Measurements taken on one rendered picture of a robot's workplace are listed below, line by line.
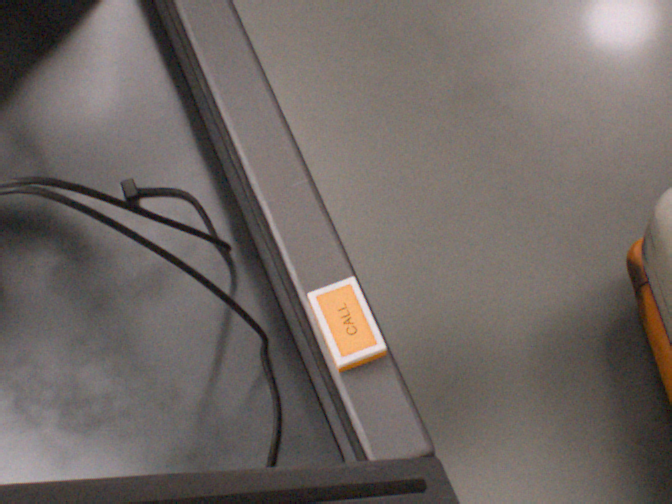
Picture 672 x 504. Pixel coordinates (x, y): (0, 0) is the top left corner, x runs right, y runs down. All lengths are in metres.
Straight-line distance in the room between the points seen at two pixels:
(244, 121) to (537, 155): 1.15
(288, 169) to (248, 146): 0.03
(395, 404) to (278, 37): 1.38
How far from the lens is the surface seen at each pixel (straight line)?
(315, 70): 2.03
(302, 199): 0.80
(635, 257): 1.75
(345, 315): 0.75
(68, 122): 1.01
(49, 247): 0.95
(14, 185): 0.75
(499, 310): 1.82
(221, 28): 0.88
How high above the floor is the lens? 1.64
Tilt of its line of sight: 62 degrees down
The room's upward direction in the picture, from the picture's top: 5 degrees counter-clockwise
